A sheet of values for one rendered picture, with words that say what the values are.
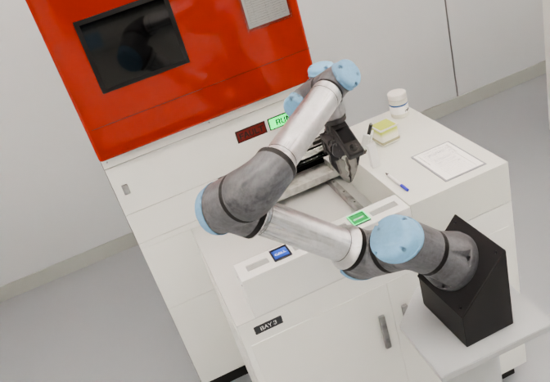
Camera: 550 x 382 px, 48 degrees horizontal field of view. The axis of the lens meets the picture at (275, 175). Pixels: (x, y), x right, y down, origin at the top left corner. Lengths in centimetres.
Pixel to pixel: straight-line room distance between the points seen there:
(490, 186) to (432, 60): 241
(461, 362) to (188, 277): 123
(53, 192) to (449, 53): 271
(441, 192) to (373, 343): 55
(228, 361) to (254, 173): 163
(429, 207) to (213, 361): 126
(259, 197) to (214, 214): 13
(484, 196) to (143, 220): 119
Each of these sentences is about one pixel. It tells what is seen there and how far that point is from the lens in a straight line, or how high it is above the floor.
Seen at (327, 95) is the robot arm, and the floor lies 147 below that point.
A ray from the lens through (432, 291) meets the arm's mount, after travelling 167.
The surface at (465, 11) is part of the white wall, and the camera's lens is 443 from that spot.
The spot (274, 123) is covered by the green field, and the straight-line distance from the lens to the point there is 231.
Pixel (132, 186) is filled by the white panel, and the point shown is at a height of 108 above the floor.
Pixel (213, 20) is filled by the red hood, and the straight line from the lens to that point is 210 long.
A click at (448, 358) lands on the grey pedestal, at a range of 164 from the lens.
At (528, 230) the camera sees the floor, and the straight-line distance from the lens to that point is 336.
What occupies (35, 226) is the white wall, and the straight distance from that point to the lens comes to 398.
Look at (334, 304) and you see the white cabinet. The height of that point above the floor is 74.
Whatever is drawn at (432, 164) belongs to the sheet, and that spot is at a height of 97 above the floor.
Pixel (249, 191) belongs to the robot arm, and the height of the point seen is 142.
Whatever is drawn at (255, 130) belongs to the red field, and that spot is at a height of 110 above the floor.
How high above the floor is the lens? 202
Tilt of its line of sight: 28 degrees down
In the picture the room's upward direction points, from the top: 17 degrees counter-clockwise
